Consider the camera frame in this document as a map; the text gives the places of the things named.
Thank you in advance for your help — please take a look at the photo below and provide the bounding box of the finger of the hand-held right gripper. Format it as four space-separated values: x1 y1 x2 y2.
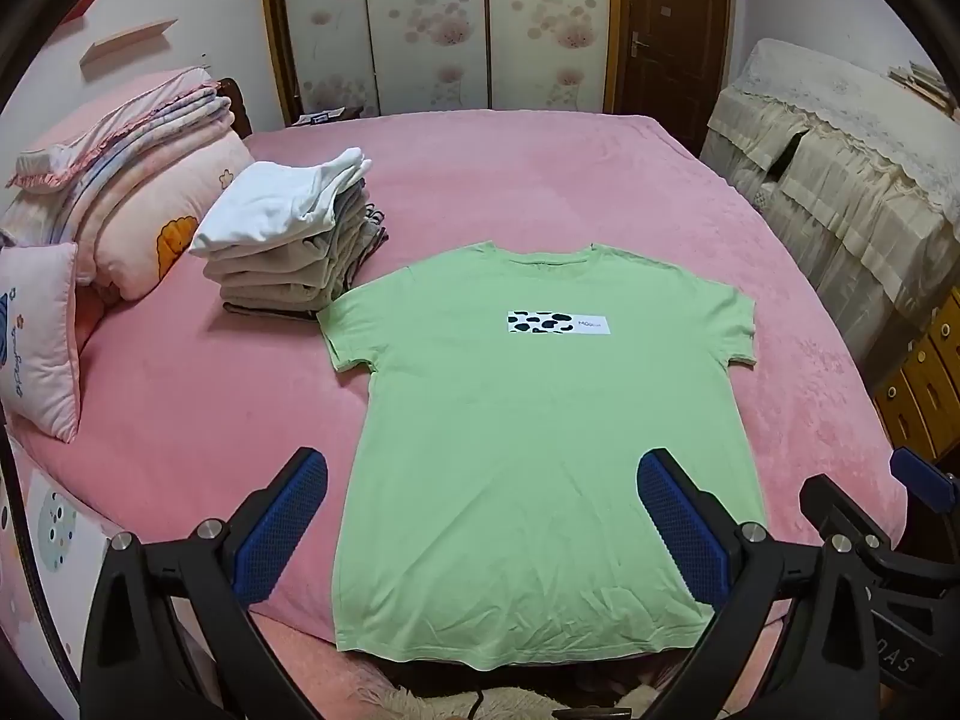
891 447 960 563
799 474 912 563

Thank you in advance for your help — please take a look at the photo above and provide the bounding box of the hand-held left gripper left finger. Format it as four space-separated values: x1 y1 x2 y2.
79 447 331 720

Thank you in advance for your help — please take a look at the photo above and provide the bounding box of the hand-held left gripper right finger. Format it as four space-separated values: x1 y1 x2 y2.
636 448 880 720

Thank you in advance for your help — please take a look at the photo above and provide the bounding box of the green t-shirt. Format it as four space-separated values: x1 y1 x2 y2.
316 241 757 672

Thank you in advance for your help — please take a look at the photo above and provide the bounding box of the stack of folded clothes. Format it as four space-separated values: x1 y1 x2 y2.
189 148 391 322

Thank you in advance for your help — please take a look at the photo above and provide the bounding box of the yellow wooden drawer cabinet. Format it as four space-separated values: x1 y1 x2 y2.
874 304 960 466

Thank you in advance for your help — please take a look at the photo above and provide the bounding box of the dotted bed skirt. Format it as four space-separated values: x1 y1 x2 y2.
0 457 102 691

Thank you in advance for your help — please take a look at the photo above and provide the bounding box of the pink embroidered cushion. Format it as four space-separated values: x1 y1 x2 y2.
0 242 82 442

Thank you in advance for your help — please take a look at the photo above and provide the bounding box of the lace covered cabinet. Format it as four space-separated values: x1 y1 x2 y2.
701 37 960 391

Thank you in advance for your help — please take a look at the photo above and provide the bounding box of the pink cartoon print quilt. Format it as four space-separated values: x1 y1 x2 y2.
75 136 256 302

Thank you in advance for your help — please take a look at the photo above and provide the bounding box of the pink bed blanket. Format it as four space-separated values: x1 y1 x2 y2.
11 111 912 691

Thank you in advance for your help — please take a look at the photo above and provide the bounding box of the dark wooden headboard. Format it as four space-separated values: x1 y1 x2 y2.
217 77 250 140

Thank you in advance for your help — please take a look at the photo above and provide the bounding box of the dark brown door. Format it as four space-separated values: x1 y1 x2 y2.
604 0 732 158

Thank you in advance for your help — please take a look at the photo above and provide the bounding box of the floral sliding door wardrobe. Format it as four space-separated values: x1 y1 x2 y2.
259 0 631 125

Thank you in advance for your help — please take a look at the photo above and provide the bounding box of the light wooden wall shelf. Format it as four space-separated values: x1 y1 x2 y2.
81 19 177 70

